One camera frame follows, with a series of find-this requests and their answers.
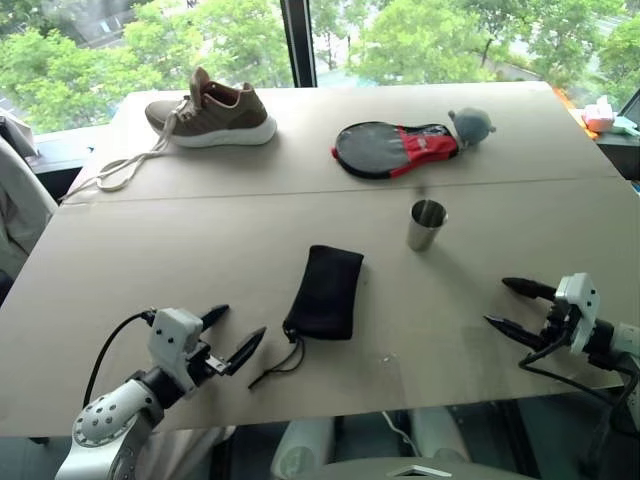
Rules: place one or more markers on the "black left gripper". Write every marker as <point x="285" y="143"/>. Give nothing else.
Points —
<point x="205" y="364"/>

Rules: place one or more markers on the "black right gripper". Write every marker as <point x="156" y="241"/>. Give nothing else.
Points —
<point x="561" y="327"/>

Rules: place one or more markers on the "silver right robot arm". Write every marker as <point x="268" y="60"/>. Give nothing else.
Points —
<point x="625" y="341"/>

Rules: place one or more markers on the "brown cardboard sheet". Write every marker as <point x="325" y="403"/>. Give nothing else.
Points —
<point x="150" y="260"/>
<point x="325" y="170"/>

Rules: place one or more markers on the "stainless steel cup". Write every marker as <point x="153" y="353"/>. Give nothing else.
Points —
<point x="425" y="230"/>

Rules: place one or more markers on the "white rounded robot leg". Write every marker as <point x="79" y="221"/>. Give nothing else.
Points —
<point x="305" y="445"/>
<point x="437" y="432"/>

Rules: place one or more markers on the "dark side desk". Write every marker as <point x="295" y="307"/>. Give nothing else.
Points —
<point x="620" y="155"/>

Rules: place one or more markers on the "grey plush toy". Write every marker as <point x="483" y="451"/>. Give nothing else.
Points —
<point x="472" y="125"/>

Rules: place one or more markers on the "grey robot torso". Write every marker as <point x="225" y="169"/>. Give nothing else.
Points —
<point x="415" y="470"/>

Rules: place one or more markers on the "pink tissue box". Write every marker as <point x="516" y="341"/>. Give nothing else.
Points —
<point x="599" y="114"/>

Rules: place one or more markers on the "light green flat item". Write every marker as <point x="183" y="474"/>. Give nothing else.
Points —
<point x="625" y="126"/>

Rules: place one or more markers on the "brown sneaker with white sole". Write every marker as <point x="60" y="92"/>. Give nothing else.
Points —
<point x="225" y="115"/>

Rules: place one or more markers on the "black and red racket cover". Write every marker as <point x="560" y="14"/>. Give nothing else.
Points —
<point x="370" y="150"/>

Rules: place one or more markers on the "white paper box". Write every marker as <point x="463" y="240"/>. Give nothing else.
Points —
<point x="17" y="135"/>

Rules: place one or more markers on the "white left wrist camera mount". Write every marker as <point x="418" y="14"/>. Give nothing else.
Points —
<point x="172" y="335"/>

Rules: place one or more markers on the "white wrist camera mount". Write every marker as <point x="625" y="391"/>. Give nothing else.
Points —
<point x="172" y="335"/>
<point x="582" y="300"/>

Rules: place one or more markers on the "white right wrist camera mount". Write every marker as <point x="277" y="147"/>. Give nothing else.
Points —
<point x="582" y="300"/>

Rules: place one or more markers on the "dark window frame post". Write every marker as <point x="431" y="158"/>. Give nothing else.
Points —
<point x="300" y="40"/>

